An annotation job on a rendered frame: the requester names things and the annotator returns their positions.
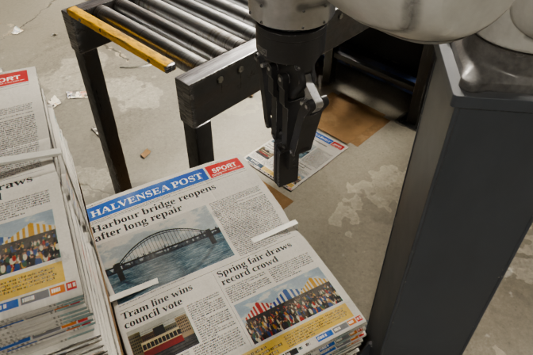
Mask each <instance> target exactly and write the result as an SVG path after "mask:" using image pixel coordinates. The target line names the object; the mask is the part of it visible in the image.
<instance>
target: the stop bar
mask: <svg viewBox="0 0 533 355"><path fill-rule="evenodd" d="M67 15H69V16H70V17H73V18H74V19H75V20H77V21H79V22H81V23H82V24H84V25H85V26H87V27H89V28H91V29H93V30H94V31H95V32H98V33H99V34H101V35H103V36H104V37H106V38H107V39H109V40H111V41H112V42H114V43H115V44H118V45H119V46H121V47H123V48H124V49H126V50H128V51H129V52H131V53H132V54H134V55H136V56H138V57H140V58H141V59H143V60H144V61H146V62H148V63H150V64H151V65H153V66H154V67H157V68H158V69H160V70H161V71H163V72H165V73H166V74H168V73H170V72H172V71H174V70H176V63H175V62H174V61H172V60H170V59H168V58H167V57H165V56H163V55H161V54H159V53H158V52H156V51H154V50H152V49H150V48H149V47H147V46H145V45H144V44H142V43H140V42H138V41H137V40H134V39H133V38H132V37H130V36H127V35H126V34H124V33H122V32H121V31H119V30H117V29H115V28H114V27H112V26H110V25H108V24H106V23H105V22H103V21H101V20H99V19H97V18H96V17H94V16H92V15H91V14H89V13H87V12H86V11H84V10H81V9H80V8H78V7H77V6H72V7H70V8H67Z"/></svg>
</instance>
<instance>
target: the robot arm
mask: <svg viewBox="0 0 533 355"><path fill-rule="evenodd" d="M336 8H337V9H339V10H341V11H342V12H343V13H345V14H346V15H348V16H349V17H352V18H353V19H355V20H356V21H358V22H360V23H362V24H364V25H367V26H370V27H371V28H374V29H377V30H380V31H382V32H385V33H386V34H389V35H390V36H395V37H396V38H399V39H402V40H407V41H410V42H413V43H418V44H448V43H449V44H450V45H451V49H452V52H453V54H454V58H455V62H456V64H457V67H458V71H459V74H460V80H459V84H458V85H459V87H460V88H461V89H462V90H465V91H466V92H470V93H480V92H487V91H493V92H506V93H518V94H533V0H248V10H249V12H248V13H249V14H250V15H251V16H252V17H253V18H254V19H255V42H256V49H257V51H258V52H257V53H255V63H256V66H257V69H258V72H259V84H260V90H261V97H262V103H263V115H264V121H265V125H266V127H267V128H271V135H272V138H273V139H274V182H275V183H276V184H277V186H278V187H279V188H280V187H282V186H284V185H288V184H289V183H292V182H295V181H297V178H298V164H299V154H301V153H304V152H306V151H310V150H311V148H312V145H313V140H314V138H315V135H316V130H317V128H318V124H319V122H320V118H321V114H322V112H323V110H324V109H325V108H326V107H327V106H328V104H329V100H328V97H327V96H326V95H322V96H320V95H319V94H318V92H317V90H316V87H315V86H314V85H315V83H316V71H315V63H316V61H317V60H318V59H319V58H320V56H321V55H322V54H323V52H324V49H325V41H326V32H327V23H328V22H329V21H330V20H331V19H332V17H333V16H334V14H335V11H336Z"/></svg>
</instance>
